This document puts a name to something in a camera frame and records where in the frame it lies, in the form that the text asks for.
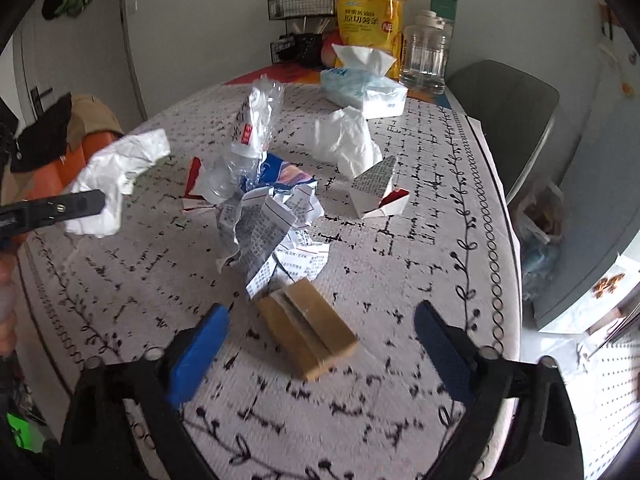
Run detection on clear plastic bags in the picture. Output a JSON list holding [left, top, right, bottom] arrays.
[[514, 174, 572, 306]]

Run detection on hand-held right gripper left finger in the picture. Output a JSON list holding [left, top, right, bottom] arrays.
[[59, 303, 231, 480]]

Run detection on yellow snack bag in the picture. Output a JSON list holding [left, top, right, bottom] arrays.
[[336, 0, 410, 79]]

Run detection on crushed clear plastic bottle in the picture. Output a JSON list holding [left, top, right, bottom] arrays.
[[204, 76, 286, 206]]

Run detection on red fruit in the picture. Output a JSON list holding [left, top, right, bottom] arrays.
[[319, 30, 347, 69]]

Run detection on flattened red white carton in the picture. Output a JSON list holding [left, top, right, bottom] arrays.
[[181, 156, 217, 212]]

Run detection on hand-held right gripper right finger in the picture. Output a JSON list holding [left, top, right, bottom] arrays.
[[414, 301, 584, 480]]

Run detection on patterned red white carton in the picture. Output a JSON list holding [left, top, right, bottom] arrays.
[[350, 155, 412, 219]]

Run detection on blue package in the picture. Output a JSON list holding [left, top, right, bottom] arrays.
[[239, 152, 318, 196]]

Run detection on grey chair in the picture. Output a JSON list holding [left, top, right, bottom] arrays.
[[444, 59, 561, 207]]

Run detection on orange chair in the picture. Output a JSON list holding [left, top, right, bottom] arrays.
[[17, 130, 126, 203]]

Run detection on black cloth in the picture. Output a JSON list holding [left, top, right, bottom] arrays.
[[10, 93, 74, 174]]

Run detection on clear plastic water jug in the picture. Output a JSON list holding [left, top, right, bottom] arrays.
[[399, 9, 454, 96]]

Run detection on door handle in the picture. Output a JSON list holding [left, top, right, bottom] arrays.
[[29, 86, 55, 117]]

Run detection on orange fridge magnets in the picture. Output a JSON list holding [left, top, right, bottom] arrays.
[[591, 271, 627, 297]]

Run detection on beige cloth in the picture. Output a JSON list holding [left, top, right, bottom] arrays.
[[66, 94, 125, 148]]

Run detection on black wire rack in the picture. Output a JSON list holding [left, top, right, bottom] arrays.
[[266, 0, 342, 68]]

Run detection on large crumpled white tissue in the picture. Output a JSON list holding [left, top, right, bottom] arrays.
[[314, 106, 384, 179]]

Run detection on light blue tissue pack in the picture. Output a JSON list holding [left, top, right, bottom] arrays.
[[320, 44, 409, 120]]

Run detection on small cardboard box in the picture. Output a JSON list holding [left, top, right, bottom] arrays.
[[256, 278, 359, 381]]

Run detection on crumpled printed white paper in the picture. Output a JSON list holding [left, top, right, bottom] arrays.
[[216, 184, 332, 301]]

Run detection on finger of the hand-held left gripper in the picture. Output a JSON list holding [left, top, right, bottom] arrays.
[[0, 189, 107, 248]]

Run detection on teal box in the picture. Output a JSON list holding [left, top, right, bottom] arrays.
[[430, 0, 459, 31]]

